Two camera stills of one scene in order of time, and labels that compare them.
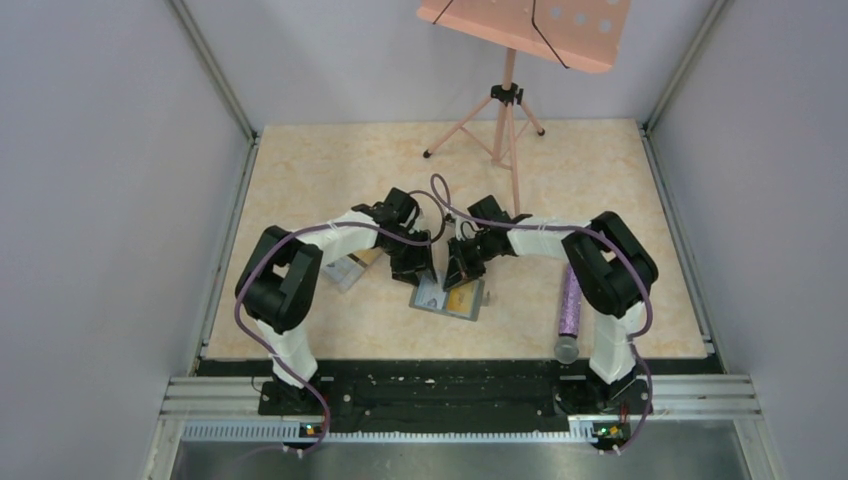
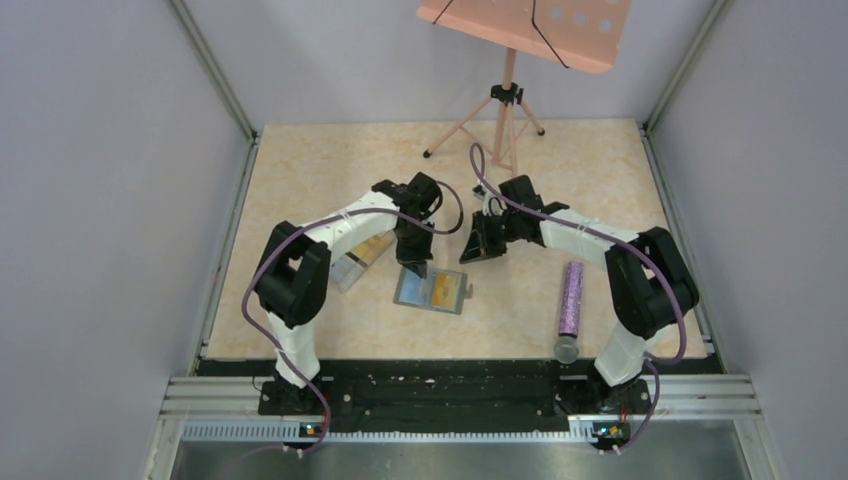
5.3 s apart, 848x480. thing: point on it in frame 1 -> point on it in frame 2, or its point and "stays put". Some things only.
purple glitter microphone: (566, 348) stays put
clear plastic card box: (344, 271) stays put
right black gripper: (460, 270) -> (480, 245)
